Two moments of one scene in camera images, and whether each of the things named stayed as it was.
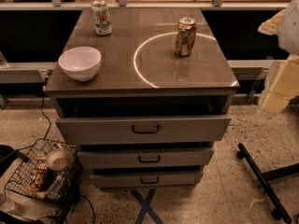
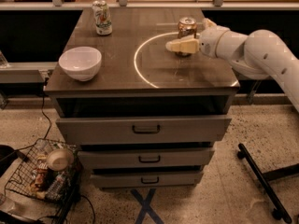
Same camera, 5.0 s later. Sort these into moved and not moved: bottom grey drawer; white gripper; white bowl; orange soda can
Moved: white gripper
Not moved: orange soda can; white bowl; bottom grey drawer
